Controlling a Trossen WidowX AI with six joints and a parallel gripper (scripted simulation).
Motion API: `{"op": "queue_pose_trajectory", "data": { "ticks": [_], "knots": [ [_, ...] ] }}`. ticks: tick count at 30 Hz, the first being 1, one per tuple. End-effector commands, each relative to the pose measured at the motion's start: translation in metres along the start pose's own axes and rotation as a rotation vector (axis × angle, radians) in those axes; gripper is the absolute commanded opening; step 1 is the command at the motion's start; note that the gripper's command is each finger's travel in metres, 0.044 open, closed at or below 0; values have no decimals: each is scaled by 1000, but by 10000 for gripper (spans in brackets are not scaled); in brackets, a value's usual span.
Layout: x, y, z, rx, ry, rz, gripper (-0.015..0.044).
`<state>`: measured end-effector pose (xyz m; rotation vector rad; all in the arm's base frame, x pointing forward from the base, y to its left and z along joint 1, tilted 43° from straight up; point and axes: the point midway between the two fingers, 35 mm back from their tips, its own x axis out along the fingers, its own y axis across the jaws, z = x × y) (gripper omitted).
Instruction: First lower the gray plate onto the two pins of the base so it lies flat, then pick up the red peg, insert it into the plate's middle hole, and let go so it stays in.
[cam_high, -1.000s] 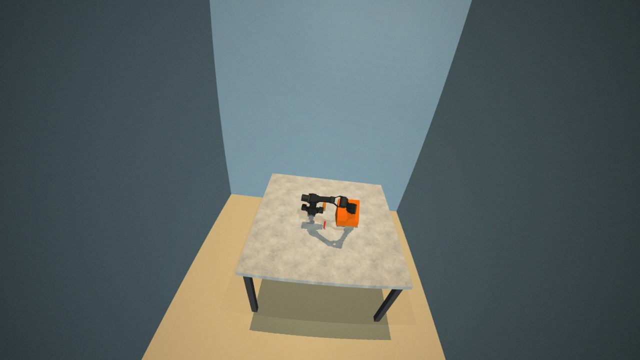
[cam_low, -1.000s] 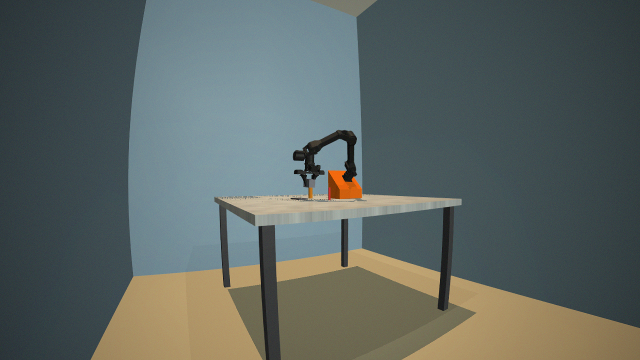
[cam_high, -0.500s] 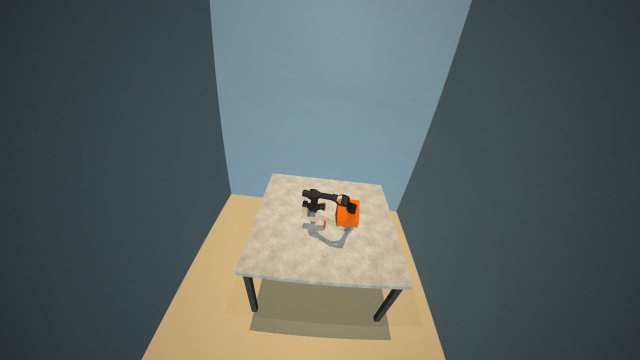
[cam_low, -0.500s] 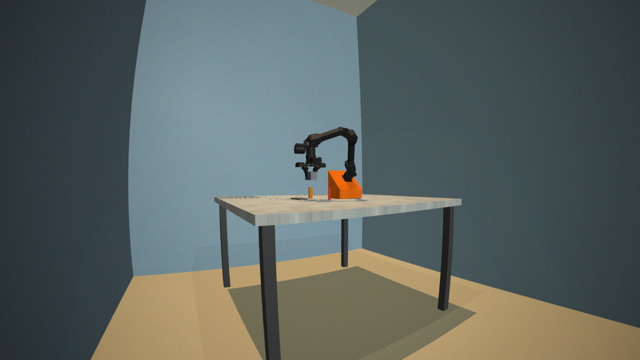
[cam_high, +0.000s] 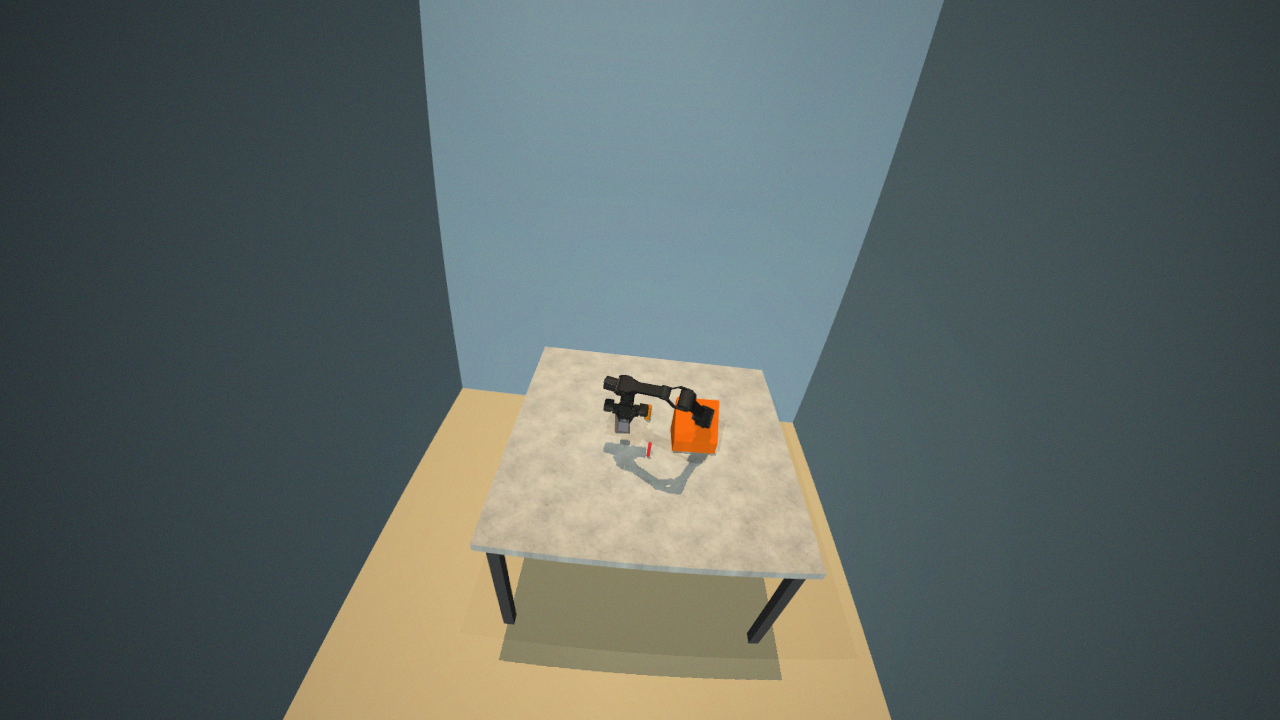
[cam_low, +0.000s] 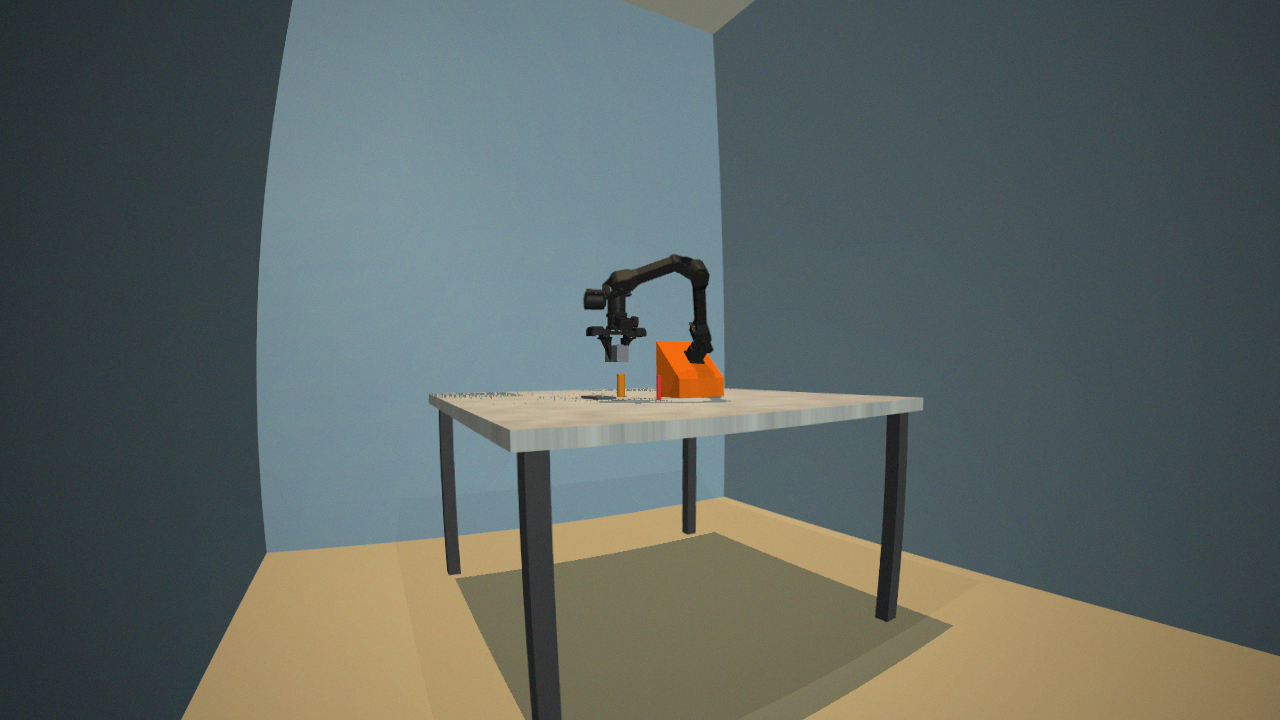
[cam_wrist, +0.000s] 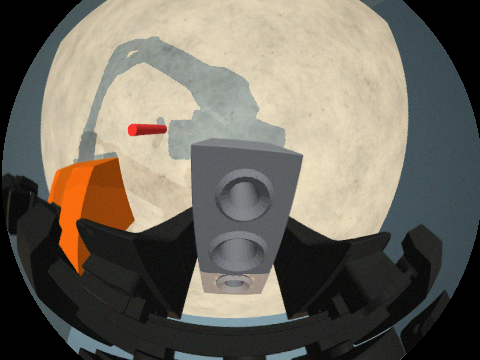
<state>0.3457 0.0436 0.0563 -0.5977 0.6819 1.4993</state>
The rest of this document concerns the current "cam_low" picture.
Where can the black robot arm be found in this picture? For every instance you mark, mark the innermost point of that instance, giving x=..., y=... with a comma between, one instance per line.
x=624, y=281

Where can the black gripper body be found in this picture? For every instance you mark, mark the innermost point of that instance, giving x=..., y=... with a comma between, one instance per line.
x=599, y=330

